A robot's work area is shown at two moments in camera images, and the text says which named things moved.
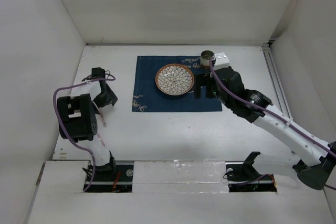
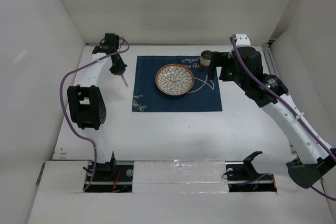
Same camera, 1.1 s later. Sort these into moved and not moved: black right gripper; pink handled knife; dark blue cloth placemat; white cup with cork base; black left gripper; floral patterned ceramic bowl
Moved: black right gripper; black left gripper; pink handled knife
Not moved: dark blue cloth placemat; white cup with cork base; floral patterned ceramic bowl
